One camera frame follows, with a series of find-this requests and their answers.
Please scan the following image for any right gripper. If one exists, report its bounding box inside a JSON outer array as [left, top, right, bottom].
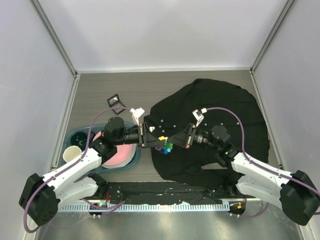
[[167, 122, 220, 152]]

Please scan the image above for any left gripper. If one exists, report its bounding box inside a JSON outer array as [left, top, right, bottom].
[[114, 122, 165, 149]]

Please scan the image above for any rainbow flower brooch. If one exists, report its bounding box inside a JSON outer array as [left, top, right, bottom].
[[155, 136, 173, 155]]

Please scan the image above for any black button shirt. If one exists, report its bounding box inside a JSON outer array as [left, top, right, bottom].
[[144, 78, 270, 188]]

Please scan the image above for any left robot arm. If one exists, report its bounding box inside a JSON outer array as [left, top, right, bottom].
[[18, 117, 165, 233]]

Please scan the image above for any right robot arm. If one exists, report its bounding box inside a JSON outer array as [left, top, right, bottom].
[[167, 124, 320, 226]]

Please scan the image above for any pink plate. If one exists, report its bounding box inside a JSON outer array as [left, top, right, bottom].
[[93, 128, 133, 166]]

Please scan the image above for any white plate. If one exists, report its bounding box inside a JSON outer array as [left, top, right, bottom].
[[101, 143, 138, 170]]

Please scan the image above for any black folding mirror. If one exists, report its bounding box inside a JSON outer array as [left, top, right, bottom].
[[107, 93, 127, 115]]

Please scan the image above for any blue plastic bin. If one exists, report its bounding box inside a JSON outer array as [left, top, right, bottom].
[[62, 126, 141, 174]]

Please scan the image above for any dark green mug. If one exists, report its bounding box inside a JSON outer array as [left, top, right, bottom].
[[70, 131, 88, 151]]

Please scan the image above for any light blue mug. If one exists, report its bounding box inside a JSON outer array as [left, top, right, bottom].
[[62, 145, 82, 163]]

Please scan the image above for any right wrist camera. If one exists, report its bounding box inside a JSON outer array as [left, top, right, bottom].
[[192, 108, 207, 127]]

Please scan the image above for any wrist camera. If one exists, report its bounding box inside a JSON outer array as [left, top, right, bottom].
[[192, 108, 207, 127], [129, 107, 145, 125]]

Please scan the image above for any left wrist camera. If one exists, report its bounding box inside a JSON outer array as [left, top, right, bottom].
[[129, 107, 145, 125]]

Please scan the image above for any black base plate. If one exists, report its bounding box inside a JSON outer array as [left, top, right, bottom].
[[85, 182, 245, 205]]

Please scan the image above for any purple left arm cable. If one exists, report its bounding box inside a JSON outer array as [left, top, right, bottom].
[[23, 106, 133, 234]]

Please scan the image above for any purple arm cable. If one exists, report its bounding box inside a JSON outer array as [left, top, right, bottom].
[[23, 106, 133, 234], [203, 106, 320, 220]]

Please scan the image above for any white cable duct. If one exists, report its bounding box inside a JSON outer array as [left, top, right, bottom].
[[58, 201, 230, 213]]

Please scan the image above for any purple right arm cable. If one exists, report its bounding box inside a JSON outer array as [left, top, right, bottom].
[[203, 106, 320, 220]]

